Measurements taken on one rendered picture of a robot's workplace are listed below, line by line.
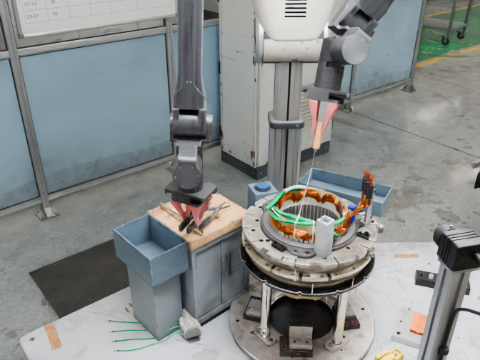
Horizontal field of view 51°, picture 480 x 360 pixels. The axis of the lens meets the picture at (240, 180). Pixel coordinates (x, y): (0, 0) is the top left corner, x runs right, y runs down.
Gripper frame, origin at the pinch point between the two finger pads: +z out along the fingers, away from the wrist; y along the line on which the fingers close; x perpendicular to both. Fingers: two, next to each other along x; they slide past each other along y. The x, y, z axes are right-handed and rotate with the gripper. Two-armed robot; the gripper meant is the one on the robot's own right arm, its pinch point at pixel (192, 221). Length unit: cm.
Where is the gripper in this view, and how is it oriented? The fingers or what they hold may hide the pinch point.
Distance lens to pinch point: 115.7
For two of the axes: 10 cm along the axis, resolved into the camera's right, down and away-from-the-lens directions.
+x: 4.3, -4.5, 7.8
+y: 9.0, 2.2, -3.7
